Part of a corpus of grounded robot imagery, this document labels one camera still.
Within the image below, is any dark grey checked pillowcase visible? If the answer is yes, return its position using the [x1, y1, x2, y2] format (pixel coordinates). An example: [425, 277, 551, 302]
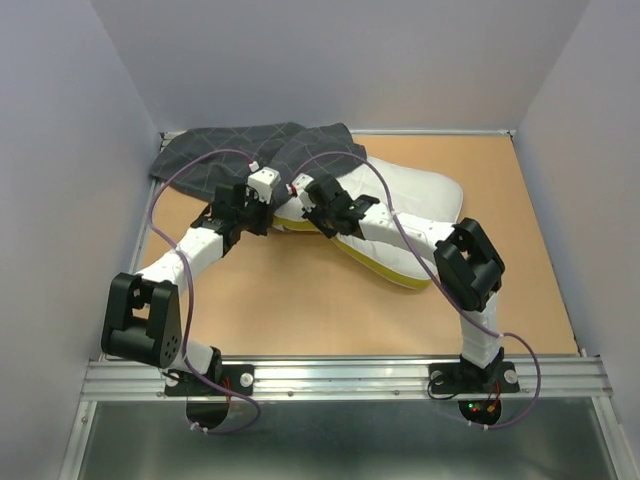
[149, 122, 367, 206]

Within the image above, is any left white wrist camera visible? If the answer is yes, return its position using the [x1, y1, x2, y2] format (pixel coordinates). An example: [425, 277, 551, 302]
[247, 166, 281, 204]

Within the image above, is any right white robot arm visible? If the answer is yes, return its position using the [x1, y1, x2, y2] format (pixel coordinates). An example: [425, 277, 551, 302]
[291, 174, 505, 393]

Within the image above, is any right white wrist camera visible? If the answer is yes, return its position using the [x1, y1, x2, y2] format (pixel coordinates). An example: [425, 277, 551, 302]
[283, 173, 315, 221]

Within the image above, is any metal front panel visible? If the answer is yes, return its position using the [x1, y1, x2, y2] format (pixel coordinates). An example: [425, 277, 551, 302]
[78, 398, 616, 479]

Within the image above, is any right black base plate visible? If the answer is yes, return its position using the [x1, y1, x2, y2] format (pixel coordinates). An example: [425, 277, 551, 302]
[428, 361, 520, 396]

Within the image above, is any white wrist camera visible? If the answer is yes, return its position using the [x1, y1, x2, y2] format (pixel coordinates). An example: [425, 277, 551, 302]
[283, 173, 315, 221]
[247, 166, 281, 204]

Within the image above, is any white pillow yellow edge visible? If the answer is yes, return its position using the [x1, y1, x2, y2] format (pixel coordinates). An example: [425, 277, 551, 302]
[269, 157, 466, 292]

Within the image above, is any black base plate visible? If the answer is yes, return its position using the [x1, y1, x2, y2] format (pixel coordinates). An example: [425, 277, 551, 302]
[163, 363, 255, 398]
[428, 361, 520, 396]

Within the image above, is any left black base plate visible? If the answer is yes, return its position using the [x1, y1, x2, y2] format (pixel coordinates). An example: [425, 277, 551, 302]
[163, 363, 255, 398]

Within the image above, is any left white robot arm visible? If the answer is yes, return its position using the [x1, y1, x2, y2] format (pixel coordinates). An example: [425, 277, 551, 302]
[101, 183, 275, 395]

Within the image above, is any aluminium frame rail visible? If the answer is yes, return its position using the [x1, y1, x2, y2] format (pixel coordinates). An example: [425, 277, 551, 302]
[82, 130, 614, 401]

